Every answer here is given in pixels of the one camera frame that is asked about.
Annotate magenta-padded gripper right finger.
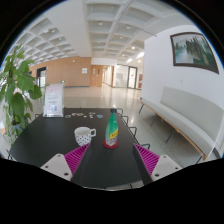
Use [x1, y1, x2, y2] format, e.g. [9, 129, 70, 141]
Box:
[132, 143, 183, 186]

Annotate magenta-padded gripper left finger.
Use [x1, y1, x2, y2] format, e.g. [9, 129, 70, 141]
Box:
[39, 143, 93, 186]

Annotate green drink bottle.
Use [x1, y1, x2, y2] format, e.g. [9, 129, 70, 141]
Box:
[105, 108, 120, 148]

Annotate white polka-dot mug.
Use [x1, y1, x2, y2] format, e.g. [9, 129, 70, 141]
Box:
[73, 126, 97, 147]

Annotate red round coaster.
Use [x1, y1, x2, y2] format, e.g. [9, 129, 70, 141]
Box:
[102, 139, 120, 150]

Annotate black metal chairs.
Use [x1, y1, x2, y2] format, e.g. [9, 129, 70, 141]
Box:
[114, 107, 151, 151]

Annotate clear acrylic sign stand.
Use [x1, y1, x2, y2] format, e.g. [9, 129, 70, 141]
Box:
[42, 82, 65, 118]

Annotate long white bench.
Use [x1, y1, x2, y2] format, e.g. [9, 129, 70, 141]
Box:
[138, 86, 224, 161]

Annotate glass entrance doors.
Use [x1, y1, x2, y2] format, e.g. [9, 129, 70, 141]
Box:
[113, 64, 138, 89]

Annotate potted green plant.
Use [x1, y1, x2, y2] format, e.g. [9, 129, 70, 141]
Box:
[0, 44, 43, 144]

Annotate ceiling lights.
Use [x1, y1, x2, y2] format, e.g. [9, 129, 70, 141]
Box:
[96, 19, 146, 64]

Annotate framed landscape painting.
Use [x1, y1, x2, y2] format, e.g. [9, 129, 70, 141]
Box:
[169, 31, 220, 75]

